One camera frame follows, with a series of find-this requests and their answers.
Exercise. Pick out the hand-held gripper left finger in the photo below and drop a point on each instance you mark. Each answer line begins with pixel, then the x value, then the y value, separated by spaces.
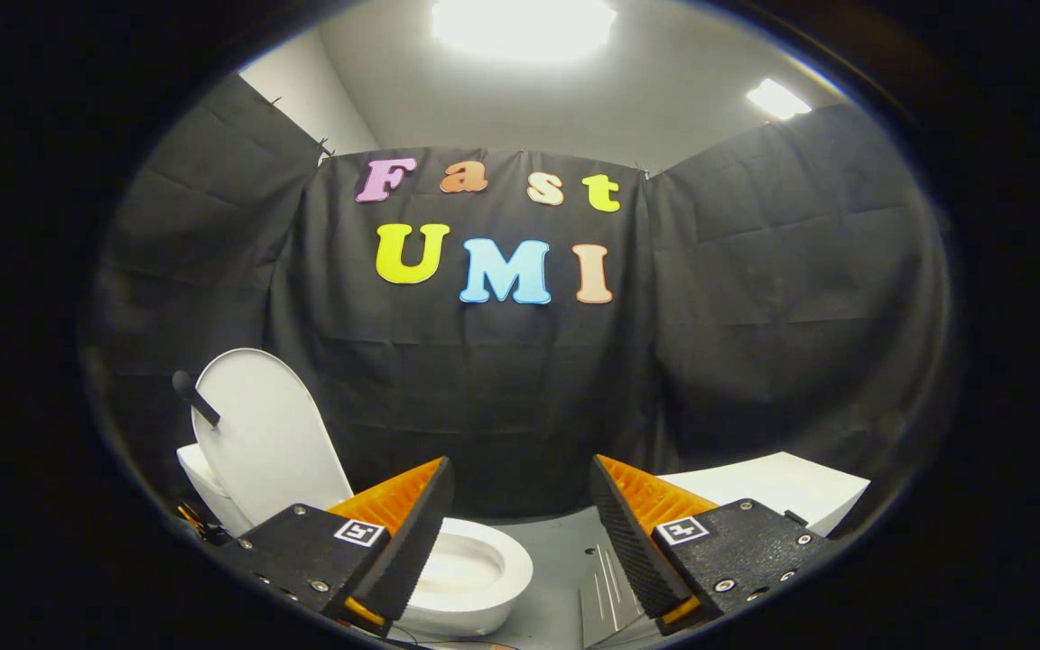
pixel 412 542

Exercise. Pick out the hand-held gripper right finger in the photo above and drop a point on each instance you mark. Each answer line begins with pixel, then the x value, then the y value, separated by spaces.
pixel 628 551

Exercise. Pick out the white toilet lid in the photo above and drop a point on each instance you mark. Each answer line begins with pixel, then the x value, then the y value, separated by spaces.
pixel 267 433

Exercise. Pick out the black lid knob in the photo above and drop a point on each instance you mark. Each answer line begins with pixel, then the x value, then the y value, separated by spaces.
pixel 195 397

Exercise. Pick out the white toilet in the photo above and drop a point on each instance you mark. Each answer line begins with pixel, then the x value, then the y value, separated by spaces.
pixel 475 569

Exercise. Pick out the white cabinet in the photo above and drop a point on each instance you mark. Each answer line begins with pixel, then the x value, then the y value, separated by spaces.
pixel 755 483

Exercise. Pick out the black backdrop cloth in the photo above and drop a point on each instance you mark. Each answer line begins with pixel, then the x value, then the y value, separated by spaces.
pixel 484 379

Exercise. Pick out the small ceiling light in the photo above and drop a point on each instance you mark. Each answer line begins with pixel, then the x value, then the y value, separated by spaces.
pixel 777 98

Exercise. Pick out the large ceiling light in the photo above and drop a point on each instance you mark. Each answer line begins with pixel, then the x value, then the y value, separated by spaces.
pixel 524 25

